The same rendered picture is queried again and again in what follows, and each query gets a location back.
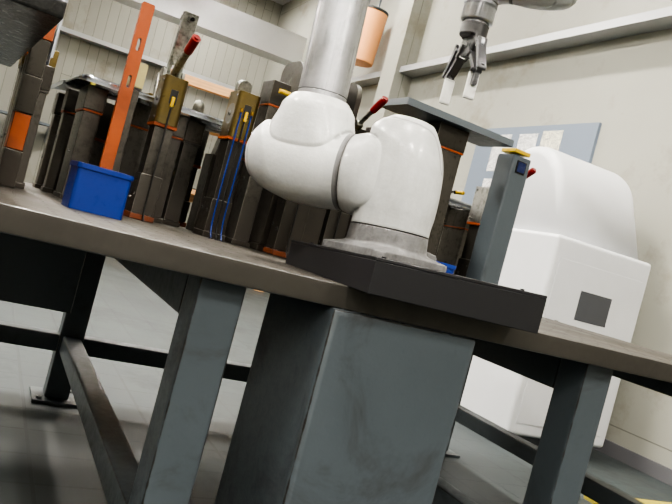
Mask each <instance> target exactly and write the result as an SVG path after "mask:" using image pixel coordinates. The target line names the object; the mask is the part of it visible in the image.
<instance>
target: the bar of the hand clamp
mask: <svg viewBox="0 0 672 504"><path fill-rule="evenodd" d="M180 20H181V21H180V24H179V27H178V31H177V34H176V37H175V41H174V44H173V47H172V50H171V54H170V57H169V60H168V63H167V68H168V70H167V74H169V75H170V72H171V68H172V65H175V64H176V62H177V61H178V59H179V57H180V56H181V54H182V53H183V51H184V48H185V46H186V45H187V43H188V42H189V40H190V38H191V37H192V35H193V34H194V33H195V30H196V27H197V23H198V20H199V16H198V15H196V14H193V13H191V12H188V11H183V14H182V15H181V17H180Z"/></svg>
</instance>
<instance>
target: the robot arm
mask: <svg viewBox="0 0 672 504"><path fill-rule="evenodd" d="M576 2H577V0H465V1H464V5H463V9H462V13H461V17H460V19H461V21H462V23H461V27H460V31H459V36H460V37H461V38H462V43H461V45H458V44H456V45H455V47H454V50H453V53H452V55H451V57H450V60H449V62H448V64H447V66H446V68H445V70H444V72H443V75H442V78H444V79H445V80H444V84H443V88H442V91H441V95H440V99H439V103H441V104H444V105H447V106H448V105H449V103H450V99H451V95H452V92H453V88H454V84H455V80H454V79H455V77H456V75H457V74H458V72H459V70H460V69H461V67H462V66H463V64H464V63H465V62H467V60H468V59H469V60H470V65H471V68H470V71H469V73H468V77H467V81H466V85H465V88H464V92H463V96H462V97H463V98H466V99H469V100H471V101H472V100H473V99H474V95H475V91H476V88H477V84H478V80H479V76H480V74H481V73H482V71H485V70H486V46H487V41H488V39H487V35H488V31H489V28H490V27H492V26H493V23H494V19H495V15H496V11H497V9H498V5H516V6H520V7H523V8H528V9H533V10H541V11H561V10H566V9H569V8H571V7H572V6H573V5H575V4H576ZM368 4H369V0H318V4H317V8H316V13H315V17H314V22H313V26H312V31H311V35H310V39H309V44H308V48H307V53H306V57H305V62H304V66H303V71H302V75H301V79H300V84H299V88H298V91H296V92H293V93H292V94H291V95H289V96H288V97H286V98H285V99H284V100H283V101H282V103H281V106H280V107H279V109H278V111H277V112H276V114H275V115H274V117H273V118H272V120H270V119H268V120H265V121H264V122H262V123H261V124H260V125H259V126H257V127H256V128H255V130H254V131H253V133H252V135H251V136H250V138H249V140H248V142H247V145H246V149H245V164H246V168H247V171H248V173H249V174H250V176H251V177H252V178H253V179H254V180H255V181H256V182H257V183H258V184H259V185H260V186H262V187H263V188H265V189H266V190H268V191H270V192H271V193H273V194H275V195H277V196H279V197H281V198H283V199H285V200H287V201H291V202H294V203H298V204H301V205H306V206H311V207H316V208H322V209H331V210H339V211H344V212H346V213H348V214H350V215H352V218H351V223H350V226H349V229H348V232H347V236H346V237H345V238H343V239H323V242H322V246H327V247H332V248H336V249H341V250H346V251H351V252H356V253H361V254H366V255H371V256H376V257H380V258H382V256H383V257H387V259H389V260H393V261H397V262H402V263H406V264H410V265H415V266H419V267H423V268H428V269H432V270H437V271H441V272H445V273H446V270H447V266H445V265H443V264H441V263H438V262H436V260H437V258H436V256H435V255H433V254H431V253H428V252H427V247H428V239H429V236H430V232H431V228H432V225H433V223H434V220H435V216H436V212H437V208H438V204H439V199H440V194H441V188H442V181H443V155H442V149H441V145H440V142H439V138H438V135H437V132H436V130H435V128H434V127H433V126H432V125H430V124H428V123H426V122H424V121H421V120H419V119H416V118H413V117H409V116H405V115H397V114H396V115H391V116H389V117H384V118H382V119H380V120H378V121H377V122H375V123H374V124H373V125H372V128H371V131H370V133H362V134H355V124H354V123H355V118H354V115H353V113H352V111H351V109H350V107H349V105H348V104H347V103H346V102H347V97H348V93H349V88H350V84H351V80H352V75H353V71H354V66H355V62H356V57H357V53H358V48H359V44H360V40H361V35H362V31H363V26H364V22H365V17H366V13H367V8H368ZM481 64H482V65H481ZM472 71H473V72H472Z"/></svg>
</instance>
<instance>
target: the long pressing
mask: <svg viewBox="0 0 672 504"><path fill-rule="evenodd" d="M65 83H66V84H67V85H70V86H72V87H75V88H78V89H80V88H81V87H82V86H85V85H88V84H92V85H95V86H98V87H101V88H104V89H107V90H109V95H108V99H111V100H114V101H116V98H117V94H118V91H119V87H120V85H119V84H116V83H113V82H110V81H107V80H104V79H101V78H98V77H95V76H92V75H88V74H81V75H78V76H75V77H73V78H71V79H68V80H66V82H65ZM138 99H141V103H143V104H146V105H149V103H150V102H151V103H153V101H154V96H151V95H148V94H145V93H142V92H139V96H138ZM181 114H182V115H185V116H188V117H189V119H190V116H194V117H198V118H200V119H202V121H201V123H204V124H206V128H205V130H206V131H209V132H213V133H216V134H220V130H221V127H222V123H223V120H222V119H219V118H216V117H213V116H210V115H207V114H204V113H201V112H198V111H195V110H192V109H189V108H187V107H184V106H183V108H182V110H181ZM451 203H452V204H451ZM454 204H455V205H454ZM448 205H450V206H451V208H455V209H463V210H470V209H471V204H468V203H465V202H462V201H459V200H456V199H453V198H450V200H449V204H448Z"/></svg>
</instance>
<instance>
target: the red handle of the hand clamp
mask: <svg viewBox="0 0 672 504"><path fill-rule="evenodd" d="M200 41H201V38H200V36H199V35H197V34H193V35H192V37H191V38H190V40H189V42H188V43H187V45H186V46H185V48H184V51H183V53H182V54H181V56H180V57H179V59H178V61H177V62H176V64H175V65H174V67H173V68H172V70H171V72H170V75H172V76H175V77H177V75H178V73H179V72H180V70H181V69H182V67H183V66H184V64H185V63H186V61H187V60H188V58H189V56H190V55H192V54H193V52H194V50H195V49H196V47H197V46H198V44H199V43H200Z"/></svg>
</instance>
